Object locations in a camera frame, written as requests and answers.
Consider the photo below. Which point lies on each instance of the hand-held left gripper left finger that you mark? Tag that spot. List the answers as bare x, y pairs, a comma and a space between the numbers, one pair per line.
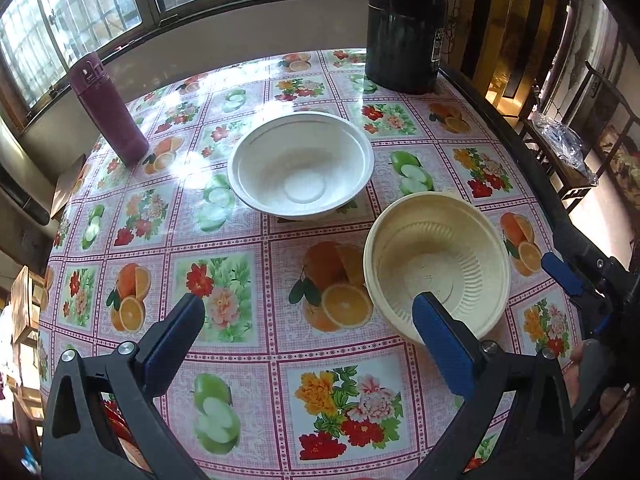
172, 345

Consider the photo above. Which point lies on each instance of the purple thermos bottle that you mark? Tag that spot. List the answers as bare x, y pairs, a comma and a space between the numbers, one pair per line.
112, 110

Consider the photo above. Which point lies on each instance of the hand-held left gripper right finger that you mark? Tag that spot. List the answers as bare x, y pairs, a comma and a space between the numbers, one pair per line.
445, 350

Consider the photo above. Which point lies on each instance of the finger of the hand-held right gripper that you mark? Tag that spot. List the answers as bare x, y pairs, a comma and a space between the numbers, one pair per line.
562, 272
603, 320

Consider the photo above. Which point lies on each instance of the floral fruit print tablecloth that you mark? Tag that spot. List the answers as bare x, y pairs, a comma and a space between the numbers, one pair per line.
280, 270

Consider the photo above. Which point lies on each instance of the cream plastic bowl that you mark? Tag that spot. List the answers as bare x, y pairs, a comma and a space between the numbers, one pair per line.
440, 240

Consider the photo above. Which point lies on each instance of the clear plastic bag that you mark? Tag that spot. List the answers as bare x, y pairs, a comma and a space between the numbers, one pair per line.
565, 145

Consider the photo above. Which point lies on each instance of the white tower air conditioner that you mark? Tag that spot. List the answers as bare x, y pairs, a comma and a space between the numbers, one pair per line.
20, 185

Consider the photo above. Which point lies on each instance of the wooden framed window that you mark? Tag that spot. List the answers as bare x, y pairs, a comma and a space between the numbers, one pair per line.
90, 10

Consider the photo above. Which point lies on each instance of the wooden door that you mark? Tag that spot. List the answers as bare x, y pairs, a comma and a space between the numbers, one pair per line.
515, 35

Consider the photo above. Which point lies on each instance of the black cylindrical container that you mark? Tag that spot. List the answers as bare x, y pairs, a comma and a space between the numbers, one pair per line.
405, 25

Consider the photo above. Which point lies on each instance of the wooden chair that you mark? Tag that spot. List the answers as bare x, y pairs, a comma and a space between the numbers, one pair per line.
570, 192

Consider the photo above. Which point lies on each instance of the white paper bowl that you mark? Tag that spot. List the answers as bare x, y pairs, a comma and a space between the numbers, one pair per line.
300, 160
300, 214

